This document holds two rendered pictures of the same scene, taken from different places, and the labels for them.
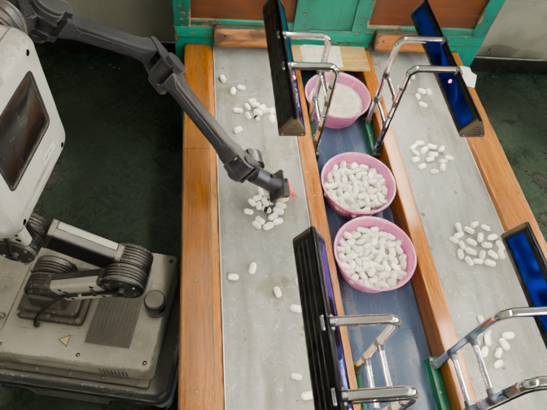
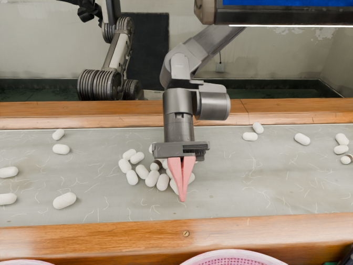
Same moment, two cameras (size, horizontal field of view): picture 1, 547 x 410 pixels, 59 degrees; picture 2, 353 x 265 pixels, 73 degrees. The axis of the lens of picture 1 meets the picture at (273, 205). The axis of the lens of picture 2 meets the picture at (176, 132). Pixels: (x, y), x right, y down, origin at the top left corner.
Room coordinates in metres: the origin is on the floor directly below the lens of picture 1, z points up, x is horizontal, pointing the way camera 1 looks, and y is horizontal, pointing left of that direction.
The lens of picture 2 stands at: (1.01, -0.34, 1.09)
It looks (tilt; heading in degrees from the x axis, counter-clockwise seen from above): 35 degrees down; 100
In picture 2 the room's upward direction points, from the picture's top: 1 degrees clockwise
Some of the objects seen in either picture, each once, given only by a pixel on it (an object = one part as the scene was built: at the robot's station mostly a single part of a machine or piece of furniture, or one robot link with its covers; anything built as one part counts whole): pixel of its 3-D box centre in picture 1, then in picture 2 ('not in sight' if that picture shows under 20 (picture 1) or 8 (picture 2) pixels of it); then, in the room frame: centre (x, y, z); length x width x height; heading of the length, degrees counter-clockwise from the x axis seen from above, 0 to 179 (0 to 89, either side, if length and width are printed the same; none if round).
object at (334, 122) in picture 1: (335, 102); not in sight; (1.51, -0.17, 0.72); 0.27 x 0.27 x 0.10
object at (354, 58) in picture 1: (330, 58); not in sight; (1.72, -0.12, 0.77); 0.33 x 0.15 x 0.01; 104
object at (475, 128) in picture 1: (446, 62); not in sight; (1.42, -0.48, 1.08); 0.62 x 0.08 x 0.07; 14
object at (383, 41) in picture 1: (407, 41); not in sight; (1.86, -0.44, 0.83); 0.30 x 0.06 x 0.07; 104
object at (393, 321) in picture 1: (347, 382); not in sight; (0.35, -0.25, 0.90); 0.20 x 0.19 x 0.45; 14
